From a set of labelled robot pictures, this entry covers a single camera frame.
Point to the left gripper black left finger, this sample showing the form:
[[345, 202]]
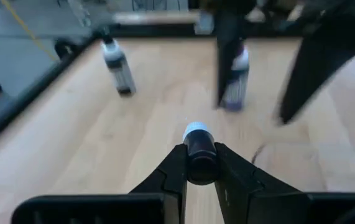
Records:
[[152, 205]]

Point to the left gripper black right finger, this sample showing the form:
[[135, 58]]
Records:
[[245, 202]]

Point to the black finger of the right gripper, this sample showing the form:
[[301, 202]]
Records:
[[227, 46], [329, 62]]

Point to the large purple-capped food coloring bottle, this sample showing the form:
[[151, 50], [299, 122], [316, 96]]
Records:
[[240, 87]]

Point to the small dark food coloring bottle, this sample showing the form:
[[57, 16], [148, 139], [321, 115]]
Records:
[[200, 149]]

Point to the large black-capped food coloring bottle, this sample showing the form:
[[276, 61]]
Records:
[[121, 71]]

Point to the black aluminium table frame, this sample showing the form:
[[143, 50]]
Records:
[[25, 99]]

